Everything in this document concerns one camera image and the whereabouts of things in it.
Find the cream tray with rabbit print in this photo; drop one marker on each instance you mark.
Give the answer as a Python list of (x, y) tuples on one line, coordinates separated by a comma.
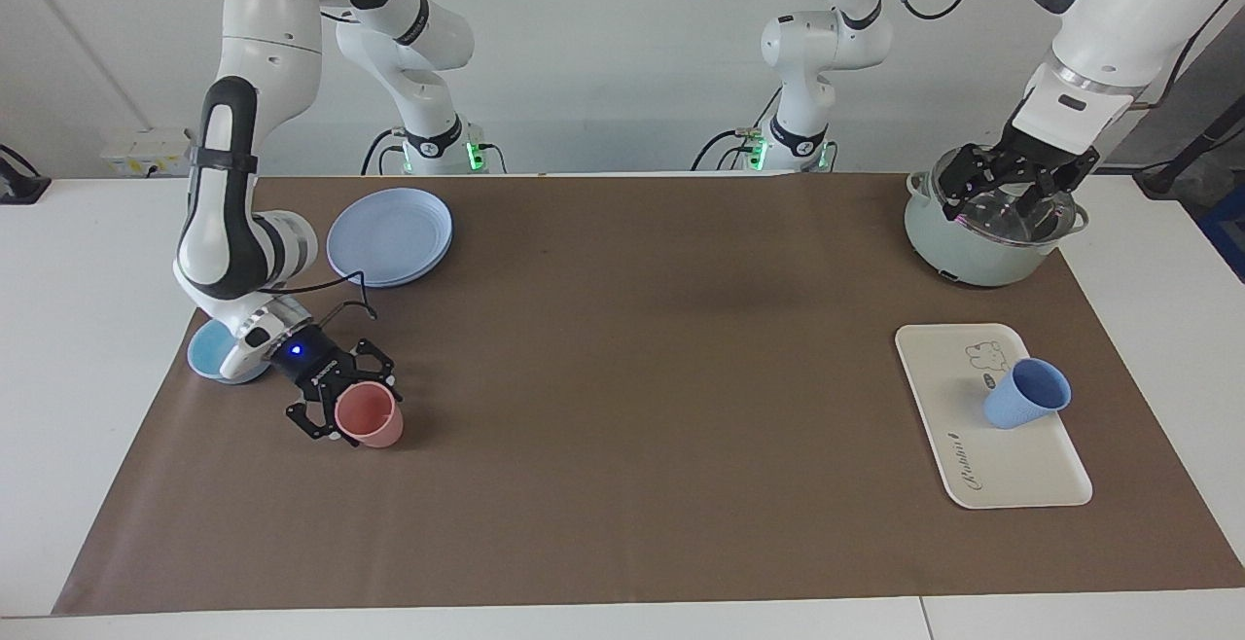
[(992, 465)]

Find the light blue bowl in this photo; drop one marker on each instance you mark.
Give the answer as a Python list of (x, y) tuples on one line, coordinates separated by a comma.
[(209, 353)]

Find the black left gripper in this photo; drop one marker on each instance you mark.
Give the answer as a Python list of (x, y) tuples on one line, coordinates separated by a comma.
[(1036, 146)]

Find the pink cup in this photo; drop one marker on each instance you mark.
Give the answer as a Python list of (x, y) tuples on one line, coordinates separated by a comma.
[(372, 418)]

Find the blue round plate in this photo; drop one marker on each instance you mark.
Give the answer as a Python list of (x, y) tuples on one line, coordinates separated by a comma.
[(389, 236)]

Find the blue crate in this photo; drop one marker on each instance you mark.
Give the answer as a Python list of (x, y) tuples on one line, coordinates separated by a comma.
[(1227, 231)]

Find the black clamp mount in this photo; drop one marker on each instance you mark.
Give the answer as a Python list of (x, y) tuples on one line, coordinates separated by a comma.
[(19, 185)]

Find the pale green cooking pot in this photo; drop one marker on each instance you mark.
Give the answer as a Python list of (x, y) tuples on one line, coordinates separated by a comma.
[(958, 251)]

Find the black stand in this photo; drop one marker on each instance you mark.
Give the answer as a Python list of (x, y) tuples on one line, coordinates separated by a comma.
[(1182, 159)]

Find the brown table mat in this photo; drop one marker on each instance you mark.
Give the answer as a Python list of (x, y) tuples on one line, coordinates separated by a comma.
[(632, 407)]

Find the white wall socket box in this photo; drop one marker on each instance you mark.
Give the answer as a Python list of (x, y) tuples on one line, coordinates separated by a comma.
[(146, 152)]

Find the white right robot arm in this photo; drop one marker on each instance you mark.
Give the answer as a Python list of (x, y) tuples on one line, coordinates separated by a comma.
[(263, 66)]

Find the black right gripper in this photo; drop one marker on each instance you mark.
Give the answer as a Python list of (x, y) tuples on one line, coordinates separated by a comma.
[(311, 366)]

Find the blue ribbed cup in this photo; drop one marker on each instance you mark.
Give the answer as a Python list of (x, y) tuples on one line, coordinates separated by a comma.
[(1031, 392)]

